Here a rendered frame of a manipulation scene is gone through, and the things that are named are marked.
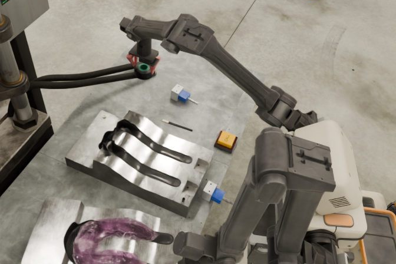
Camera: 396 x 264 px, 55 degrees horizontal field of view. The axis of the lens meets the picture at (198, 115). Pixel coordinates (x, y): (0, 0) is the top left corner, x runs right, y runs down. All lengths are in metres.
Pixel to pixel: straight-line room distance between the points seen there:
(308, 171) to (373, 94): 2.85
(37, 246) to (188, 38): 0.77
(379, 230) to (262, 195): 0.95
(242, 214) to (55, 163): 0.97
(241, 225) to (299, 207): 0.14
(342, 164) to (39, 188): 1.05
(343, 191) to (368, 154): 2.04
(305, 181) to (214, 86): 1.27
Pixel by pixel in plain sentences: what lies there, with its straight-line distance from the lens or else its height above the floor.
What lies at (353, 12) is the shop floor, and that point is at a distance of 4.32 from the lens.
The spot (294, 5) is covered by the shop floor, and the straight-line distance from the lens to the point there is 4.09.
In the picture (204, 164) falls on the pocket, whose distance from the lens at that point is 1.49.
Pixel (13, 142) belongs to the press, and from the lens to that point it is 1.69.
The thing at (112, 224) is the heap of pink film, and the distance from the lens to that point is 1.31.
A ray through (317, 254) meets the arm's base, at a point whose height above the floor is 1.25.
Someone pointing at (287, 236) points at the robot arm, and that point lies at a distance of 0.86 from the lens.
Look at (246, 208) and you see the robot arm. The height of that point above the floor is 1.46.
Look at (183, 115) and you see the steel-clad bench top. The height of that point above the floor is 0.80.
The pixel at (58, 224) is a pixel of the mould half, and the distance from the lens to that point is 1.33.
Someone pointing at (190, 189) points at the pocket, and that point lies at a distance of 1.43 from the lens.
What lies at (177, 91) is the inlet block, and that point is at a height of 0.85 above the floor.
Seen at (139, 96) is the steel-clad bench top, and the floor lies 0.80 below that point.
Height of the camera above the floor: 2.11
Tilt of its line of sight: 50 degrees down
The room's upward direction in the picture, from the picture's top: 11 degrees clockwise
